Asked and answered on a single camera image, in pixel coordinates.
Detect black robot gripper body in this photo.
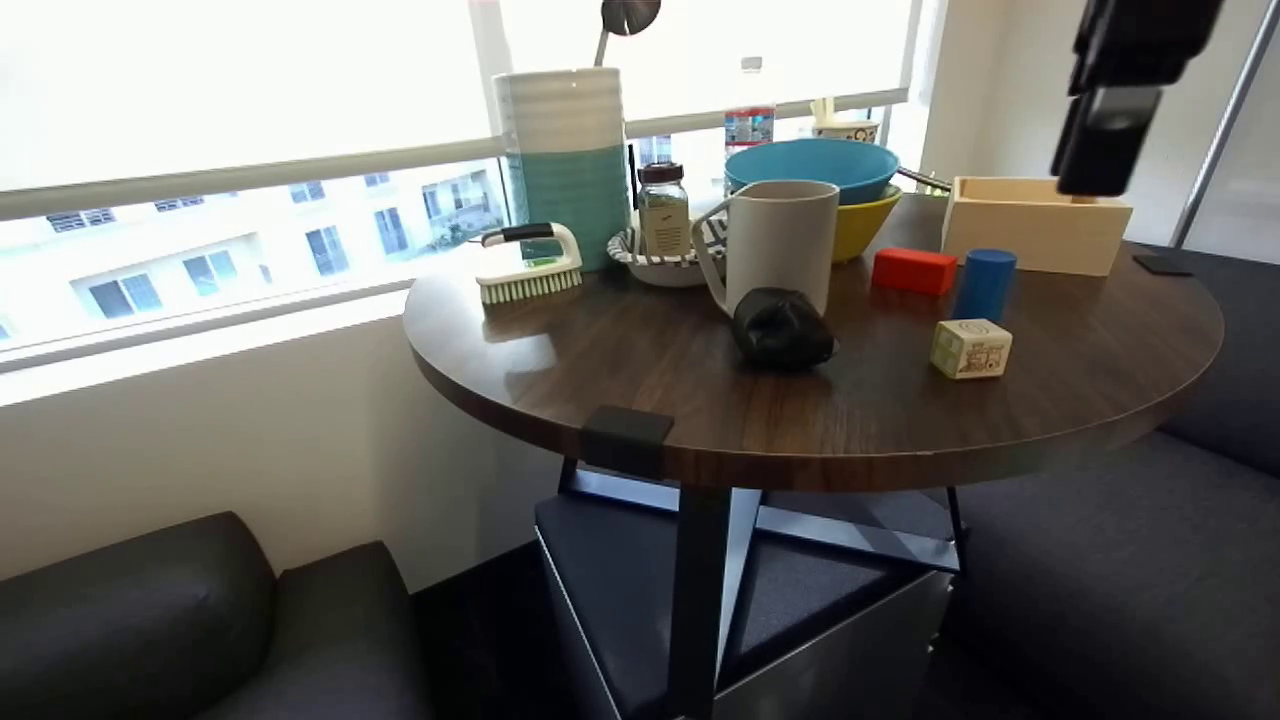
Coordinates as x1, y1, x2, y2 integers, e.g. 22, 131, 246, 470
1066, 0, 1229, 137

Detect black lumpy object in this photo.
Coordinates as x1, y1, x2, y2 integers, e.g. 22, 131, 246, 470
729, 286, 841, 378

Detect light wooden open box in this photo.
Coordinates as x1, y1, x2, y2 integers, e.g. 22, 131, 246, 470
937, 173, 1136, 282

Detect grey metal pole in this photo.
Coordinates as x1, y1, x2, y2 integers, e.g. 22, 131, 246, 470
1168, 0, 1280, 252

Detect blue cylinder block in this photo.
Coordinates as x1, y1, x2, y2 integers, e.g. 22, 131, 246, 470
952, 246, 1022, 323

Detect red rectangular block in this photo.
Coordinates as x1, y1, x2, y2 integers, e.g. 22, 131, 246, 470
868, 246, 964, 303

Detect wooden letter cube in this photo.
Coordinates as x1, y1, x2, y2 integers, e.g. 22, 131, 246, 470
927, 317, 1018, 385

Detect yellow bowl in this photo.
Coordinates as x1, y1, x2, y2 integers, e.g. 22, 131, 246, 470
834, 186, 907, 267

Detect blue bowl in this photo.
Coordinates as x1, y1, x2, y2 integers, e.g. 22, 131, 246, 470
719, 137, 904, 208

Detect colourful small carton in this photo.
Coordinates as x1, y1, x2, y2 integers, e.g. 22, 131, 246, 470
719, 106, 781, 154

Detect dark grey fabric sofa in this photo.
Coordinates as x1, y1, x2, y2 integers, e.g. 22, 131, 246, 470
934, 239, 1280, 720

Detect glass spice jar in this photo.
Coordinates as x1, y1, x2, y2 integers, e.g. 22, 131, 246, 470
638, 160, 698, 260

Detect small white plate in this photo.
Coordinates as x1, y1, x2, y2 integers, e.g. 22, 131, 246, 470
605, 228, 708, 291

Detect metal ladle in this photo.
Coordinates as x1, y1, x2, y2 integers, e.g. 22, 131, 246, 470
590, 0, 665, 74

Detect white and teal canister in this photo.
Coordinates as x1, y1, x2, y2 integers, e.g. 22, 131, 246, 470
498, 63, 632, 278

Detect black clamp on table edge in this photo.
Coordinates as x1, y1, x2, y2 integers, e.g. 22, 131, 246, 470
582, 405, 681, 482

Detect black leather sofa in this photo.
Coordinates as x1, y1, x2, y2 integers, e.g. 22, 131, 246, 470
0, 510, 438, 720

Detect metal utensil handle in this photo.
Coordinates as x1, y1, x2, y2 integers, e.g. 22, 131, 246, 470
896, 166, 958, 195

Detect white jug with handle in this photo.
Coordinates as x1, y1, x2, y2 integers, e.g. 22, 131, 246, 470
690, 177, 843, 322

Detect white scrub brush black handle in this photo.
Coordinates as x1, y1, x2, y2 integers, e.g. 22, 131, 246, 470
472, 220, 590, 312

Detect black table pedestal leg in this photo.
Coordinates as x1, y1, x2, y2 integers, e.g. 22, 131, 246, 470
556, 457, 968, 720

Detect white window frame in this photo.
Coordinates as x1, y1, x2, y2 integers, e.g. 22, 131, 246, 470
0, 0, 952, 378

